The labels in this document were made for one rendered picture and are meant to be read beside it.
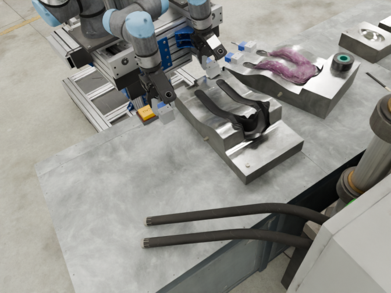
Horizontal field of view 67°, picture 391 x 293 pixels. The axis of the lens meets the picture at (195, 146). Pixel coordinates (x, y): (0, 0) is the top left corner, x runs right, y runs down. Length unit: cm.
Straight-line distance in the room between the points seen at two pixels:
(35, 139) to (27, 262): 103
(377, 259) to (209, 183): 84
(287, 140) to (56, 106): 226
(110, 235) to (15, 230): 132
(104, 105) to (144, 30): 155
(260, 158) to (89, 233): 63
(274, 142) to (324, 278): 81
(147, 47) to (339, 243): 78
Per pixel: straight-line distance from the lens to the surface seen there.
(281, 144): 110
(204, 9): 109
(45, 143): 266
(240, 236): 90
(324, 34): 178
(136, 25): 90
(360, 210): 29
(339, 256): 28
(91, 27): 144
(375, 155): 72
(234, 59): 143
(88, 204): 114
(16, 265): 219
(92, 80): 269
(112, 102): 240
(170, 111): 110
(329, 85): 127
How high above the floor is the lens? 171
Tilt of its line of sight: 51 degrees down
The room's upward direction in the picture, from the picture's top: 10 degrees counter-clockwise
